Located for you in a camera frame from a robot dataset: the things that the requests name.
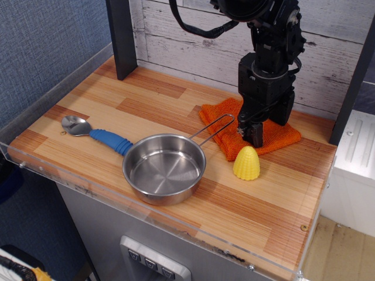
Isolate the steel pot with wire handle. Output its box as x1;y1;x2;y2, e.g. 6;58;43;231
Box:
122;114;235;205

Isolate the white box at right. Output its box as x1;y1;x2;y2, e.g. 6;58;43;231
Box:
321;110;374;236

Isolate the spoon with blue handle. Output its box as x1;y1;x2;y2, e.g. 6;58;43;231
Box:
61;115;133;156

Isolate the dark left post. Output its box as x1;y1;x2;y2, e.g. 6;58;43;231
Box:
106;0;138;80

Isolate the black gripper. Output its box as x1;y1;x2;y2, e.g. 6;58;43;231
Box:
237;53;295;148

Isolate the dark post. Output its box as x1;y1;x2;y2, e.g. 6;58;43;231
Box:
106;0;138;80
329;18;374;145

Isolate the orange cloth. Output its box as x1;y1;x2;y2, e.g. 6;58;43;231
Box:
199;98;302;162

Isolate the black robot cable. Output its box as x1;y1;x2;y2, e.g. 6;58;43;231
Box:
168;0;240;39

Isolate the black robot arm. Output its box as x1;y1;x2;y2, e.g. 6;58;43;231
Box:
211;1;306;148

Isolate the dark right post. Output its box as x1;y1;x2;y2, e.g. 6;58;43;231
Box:
329;18;374;145

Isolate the yellow black object bottom left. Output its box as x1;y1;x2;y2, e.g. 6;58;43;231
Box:
1;256;53;281

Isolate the silver button panel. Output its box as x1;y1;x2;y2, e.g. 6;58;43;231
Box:
120;235;192;280

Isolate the clear acrylic guard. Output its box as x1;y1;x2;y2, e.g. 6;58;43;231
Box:
1;138;336;280

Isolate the yellow toy corn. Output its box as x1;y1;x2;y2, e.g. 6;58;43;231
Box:
233;146;260;181

